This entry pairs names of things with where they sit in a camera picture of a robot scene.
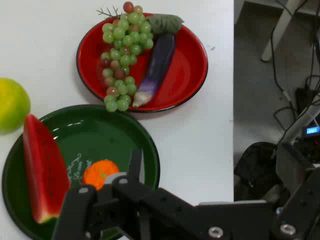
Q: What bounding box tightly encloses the white table leg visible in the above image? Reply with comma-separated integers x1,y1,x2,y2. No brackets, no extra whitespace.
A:
260,0,308,63

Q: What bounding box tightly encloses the yellow-green citrus fruit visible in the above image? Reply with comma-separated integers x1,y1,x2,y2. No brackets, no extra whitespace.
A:
0,77,31,135

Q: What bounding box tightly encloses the black bag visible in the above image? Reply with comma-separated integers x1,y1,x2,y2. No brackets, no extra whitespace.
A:
233,141,285,201

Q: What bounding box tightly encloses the orange toy tangerine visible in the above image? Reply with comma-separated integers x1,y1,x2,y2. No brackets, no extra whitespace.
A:
82,159,120,191

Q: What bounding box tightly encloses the black device blue display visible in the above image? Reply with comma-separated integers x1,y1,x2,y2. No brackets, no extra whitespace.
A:
301,125,320,138

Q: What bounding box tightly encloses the purple toy eggplant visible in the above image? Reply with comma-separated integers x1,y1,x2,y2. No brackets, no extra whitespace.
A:
131,13,185,108

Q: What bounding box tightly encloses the black floor cable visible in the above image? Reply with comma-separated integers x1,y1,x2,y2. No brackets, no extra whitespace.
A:
270,0,320,131

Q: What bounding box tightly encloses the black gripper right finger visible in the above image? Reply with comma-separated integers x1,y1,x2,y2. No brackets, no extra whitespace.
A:
271,141,320,240

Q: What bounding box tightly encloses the red watermelon slice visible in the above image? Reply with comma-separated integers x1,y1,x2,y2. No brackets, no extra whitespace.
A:
22,113,71,225

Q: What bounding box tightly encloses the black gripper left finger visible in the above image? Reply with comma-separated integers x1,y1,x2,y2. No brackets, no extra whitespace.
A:
51,148,201,240

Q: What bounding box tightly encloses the green grape bunch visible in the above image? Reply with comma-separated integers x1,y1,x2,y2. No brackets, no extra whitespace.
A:
96,1,155,113

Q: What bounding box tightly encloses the red enamel plate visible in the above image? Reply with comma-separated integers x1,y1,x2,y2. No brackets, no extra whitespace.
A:
76,12,209,113

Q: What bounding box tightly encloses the dark green enamel plate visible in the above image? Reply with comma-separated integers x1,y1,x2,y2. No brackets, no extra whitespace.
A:
1,104,161,240

